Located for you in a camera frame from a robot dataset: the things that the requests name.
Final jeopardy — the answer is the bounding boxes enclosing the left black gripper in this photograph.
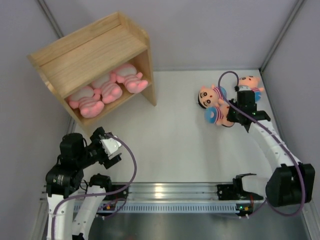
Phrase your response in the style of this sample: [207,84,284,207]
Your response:
[76,127,121,169]

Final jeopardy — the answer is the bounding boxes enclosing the boy plush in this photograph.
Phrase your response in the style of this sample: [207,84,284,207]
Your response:
[197,84,227,109]
[238,75,265,102]
[204,100,235,128]

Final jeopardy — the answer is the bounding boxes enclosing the pink striped plush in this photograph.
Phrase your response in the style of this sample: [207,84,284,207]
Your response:
[111,63,149,94]
[91,73,123,104]
[67,86,105,119]

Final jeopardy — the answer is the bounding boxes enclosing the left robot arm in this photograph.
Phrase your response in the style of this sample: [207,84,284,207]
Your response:
[45,127,122,240]

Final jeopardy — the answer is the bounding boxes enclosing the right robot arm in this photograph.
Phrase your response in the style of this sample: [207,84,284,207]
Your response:
[227,86,315,207]

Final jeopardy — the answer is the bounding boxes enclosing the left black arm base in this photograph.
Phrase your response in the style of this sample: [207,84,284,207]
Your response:
[104,184,129,201]

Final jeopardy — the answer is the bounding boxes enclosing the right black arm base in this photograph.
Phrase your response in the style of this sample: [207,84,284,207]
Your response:
[216,173,264,201]

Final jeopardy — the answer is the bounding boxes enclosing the wooden two-tier shelf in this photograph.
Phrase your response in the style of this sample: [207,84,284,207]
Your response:
[27,11,157,135]

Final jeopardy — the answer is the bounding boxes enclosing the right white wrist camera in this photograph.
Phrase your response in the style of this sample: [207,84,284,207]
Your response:
[234,85,251,92]

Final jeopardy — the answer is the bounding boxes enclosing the aluminium mounting rail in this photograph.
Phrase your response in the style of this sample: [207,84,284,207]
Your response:
[41,181,312,202]

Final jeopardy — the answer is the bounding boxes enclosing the slotted white cable duct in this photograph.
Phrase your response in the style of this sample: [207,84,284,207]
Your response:
[72,202,238,213]

